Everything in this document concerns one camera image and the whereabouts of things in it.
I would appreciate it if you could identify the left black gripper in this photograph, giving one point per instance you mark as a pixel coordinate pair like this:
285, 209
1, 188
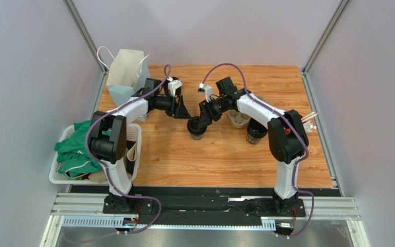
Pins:
177, 110

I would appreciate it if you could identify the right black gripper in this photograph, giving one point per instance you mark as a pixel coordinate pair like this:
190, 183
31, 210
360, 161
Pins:
204, 111

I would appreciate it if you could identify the single black cup lid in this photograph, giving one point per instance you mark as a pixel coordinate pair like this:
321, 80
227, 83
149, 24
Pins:
192, 124

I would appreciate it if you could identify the white paper bag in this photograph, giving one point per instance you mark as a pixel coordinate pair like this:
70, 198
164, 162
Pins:
127, 74

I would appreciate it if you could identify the single dark coffee cup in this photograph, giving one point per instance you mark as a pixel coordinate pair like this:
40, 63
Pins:
197, 135

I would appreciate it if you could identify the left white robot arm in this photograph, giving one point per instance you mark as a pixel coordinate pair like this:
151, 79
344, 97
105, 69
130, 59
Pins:
106, 140

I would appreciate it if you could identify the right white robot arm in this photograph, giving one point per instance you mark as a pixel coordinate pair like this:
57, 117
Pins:
286, 149

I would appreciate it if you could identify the bottom pulp cup carrier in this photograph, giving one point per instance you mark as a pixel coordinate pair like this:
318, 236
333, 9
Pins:
238, 118

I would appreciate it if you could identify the black paper cup stack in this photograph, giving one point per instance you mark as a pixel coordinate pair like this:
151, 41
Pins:
255, 131

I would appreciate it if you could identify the red straw holder cup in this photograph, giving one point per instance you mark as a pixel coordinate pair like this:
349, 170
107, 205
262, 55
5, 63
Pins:
287, 130

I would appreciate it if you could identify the beige cloth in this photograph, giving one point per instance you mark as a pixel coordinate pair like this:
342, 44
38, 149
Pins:
130, 155

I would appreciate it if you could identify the green cloth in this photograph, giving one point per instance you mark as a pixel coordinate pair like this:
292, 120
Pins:
73, 155

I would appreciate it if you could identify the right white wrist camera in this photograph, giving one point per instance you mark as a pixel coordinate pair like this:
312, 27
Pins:
206, 90

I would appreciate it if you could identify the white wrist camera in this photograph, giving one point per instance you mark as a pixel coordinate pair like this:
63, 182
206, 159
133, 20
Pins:
174, 85
206, 90

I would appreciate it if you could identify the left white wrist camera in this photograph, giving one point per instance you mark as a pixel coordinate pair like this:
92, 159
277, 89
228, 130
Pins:
174, 85

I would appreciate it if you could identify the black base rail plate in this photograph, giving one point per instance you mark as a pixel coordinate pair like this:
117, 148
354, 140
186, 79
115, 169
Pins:
207, 206

